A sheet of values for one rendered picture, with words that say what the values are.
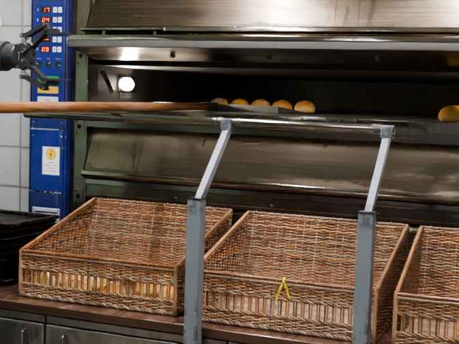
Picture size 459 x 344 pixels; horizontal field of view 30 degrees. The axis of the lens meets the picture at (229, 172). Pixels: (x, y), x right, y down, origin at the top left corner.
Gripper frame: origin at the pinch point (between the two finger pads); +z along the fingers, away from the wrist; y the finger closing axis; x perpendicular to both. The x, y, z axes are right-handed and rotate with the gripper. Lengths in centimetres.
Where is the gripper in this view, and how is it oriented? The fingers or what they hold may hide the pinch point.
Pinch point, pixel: (65, 56)
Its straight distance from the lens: 261.0
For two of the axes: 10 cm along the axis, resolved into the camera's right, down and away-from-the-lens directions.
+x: -3.7, 0.7, -9.3
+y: -0.3, 10.0, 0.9
